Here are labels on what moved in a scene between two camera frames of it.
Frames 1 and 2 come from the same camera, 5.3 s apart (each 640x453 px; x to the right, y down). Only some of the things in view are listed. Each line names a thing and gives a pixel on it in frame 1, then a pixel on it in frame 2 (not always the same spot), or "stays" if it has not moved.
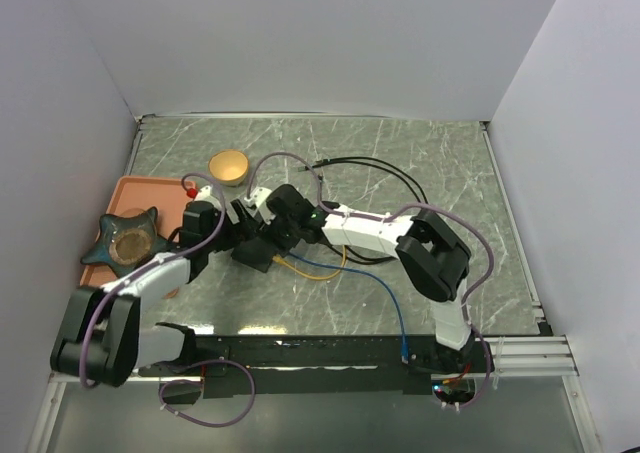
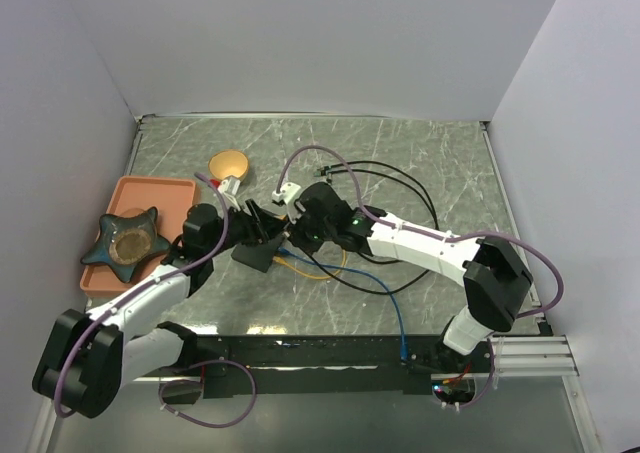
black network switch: x=257 y=253 stays
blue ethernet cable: x=404 y=337 stays
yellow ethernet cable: x=278 y=258 stays
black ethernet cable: x=387 y=174 to x=411 y=194
